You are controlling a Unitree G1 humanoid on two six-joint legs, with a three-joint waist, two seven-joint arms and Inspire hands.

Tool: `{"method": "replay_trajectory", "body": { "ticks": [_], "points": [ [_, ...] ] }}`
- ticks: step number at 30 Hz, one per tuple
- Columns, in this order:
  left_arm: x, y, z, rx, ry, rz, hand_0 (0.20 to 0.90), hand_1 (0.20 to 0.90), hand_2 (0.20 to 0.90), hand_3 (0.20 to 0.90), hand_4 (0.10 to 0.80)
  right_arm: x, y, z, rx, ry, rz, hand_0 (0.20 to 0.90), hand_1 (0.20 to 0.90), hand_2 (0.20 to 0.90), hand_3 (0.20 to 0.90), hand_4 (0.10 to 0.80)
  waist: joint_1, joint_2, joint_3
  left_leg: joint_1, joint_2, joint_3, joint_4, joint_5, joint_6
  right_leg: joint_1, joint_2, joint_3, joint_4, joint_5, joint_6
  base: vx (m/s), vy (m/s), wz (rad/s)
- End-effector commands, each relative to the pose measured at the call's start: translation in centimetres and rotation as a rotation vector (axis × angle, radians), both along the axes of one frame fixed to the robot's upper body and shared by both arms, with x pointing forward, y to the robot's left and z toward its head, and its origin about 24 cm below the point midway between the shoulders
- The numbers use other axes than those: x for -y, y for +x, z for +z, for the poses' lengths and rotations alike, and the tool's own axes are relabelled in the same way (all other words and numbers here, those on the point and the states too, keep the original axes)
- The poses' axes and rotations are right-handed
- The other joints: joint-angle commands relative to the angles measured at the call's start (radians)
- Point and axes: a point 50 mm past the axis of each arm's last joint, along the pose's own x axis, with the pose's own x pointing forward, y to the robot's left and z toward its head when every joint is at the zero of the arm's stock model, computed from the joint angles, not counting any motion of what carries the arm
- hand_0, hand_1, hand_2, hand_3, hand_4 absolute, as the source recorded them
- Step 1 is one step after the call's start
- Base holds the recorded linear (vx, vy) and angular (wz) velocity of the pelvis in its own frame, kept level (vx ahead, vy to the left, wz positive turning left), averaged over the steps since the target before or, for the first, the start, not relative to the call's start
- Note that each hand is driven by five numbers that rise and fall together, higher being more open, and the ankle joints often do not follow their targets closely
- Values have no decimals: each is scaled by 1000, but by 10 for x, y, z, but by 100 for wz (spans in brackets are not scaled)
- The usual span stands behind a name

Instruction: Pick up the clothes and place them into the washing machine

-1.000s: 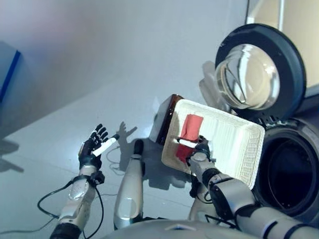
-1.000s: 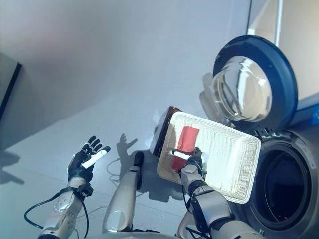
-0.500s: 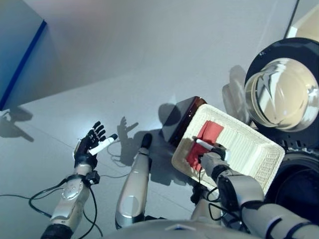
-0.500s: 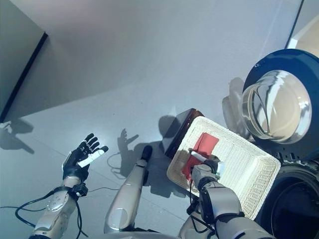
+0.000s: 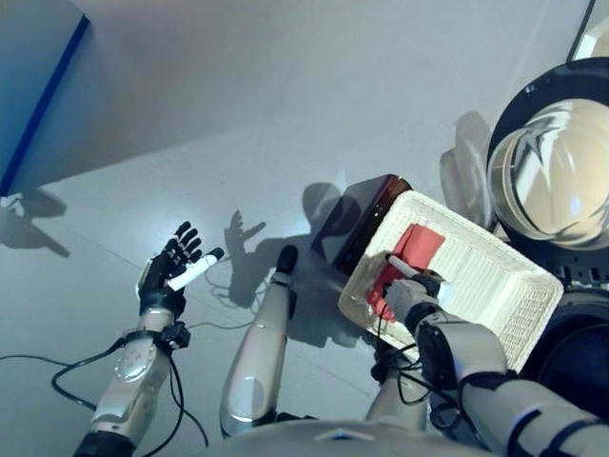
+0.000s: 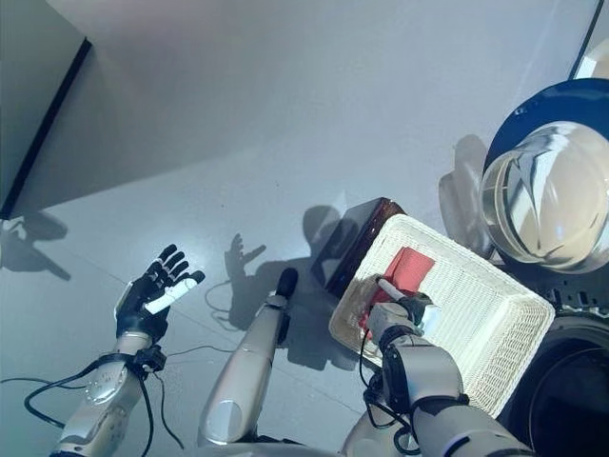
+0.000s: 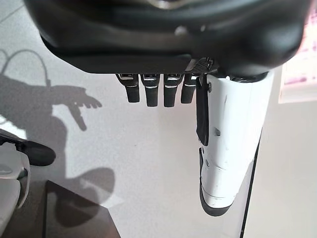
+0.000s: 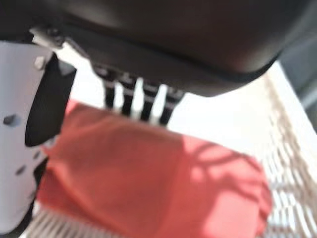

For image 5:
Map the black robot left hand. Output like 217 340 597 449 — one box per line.
137 221 225 318

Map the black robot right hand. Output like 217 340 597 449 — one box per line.
383 254 451 299

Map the red cloth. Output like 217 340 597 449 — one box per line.
366 224 446 323

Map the round washing machine door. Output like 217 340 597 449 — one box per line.
440 61 609 282

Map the white woven wicker basket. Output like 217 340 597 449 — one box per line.
337 189 565 373

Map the dark brown wooden stool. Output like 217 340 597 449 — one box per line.
311 174 413 282

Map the silver robot left leg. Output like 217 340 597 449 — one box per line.
219 245 300 437

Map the silver robot leg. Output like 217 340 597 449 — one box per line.
365 342 429 432
219 245 300 437

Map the silver robot right leg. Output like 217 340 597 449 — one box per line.
365 342 429 432

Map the silver robot torso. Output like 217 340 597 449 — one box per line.
208 416 481 457

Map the flat panel with dark edge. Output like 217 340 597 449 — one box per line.
0 13 91 196

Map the white sink cabinet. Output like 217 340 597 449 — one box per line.
565 0 609 63

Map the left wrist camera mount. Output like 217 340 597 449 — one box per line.
160 322 192 349

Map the thin white floor cable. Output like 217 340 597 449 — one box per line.
206 259 253 329

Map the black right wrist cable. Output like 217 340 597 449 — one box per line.
370 308 462 429

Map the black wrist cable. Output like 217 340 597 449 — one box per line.
370 308 462 429
0 332 210 448

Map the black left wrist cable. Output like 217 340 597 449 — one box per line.
0 332 210 448

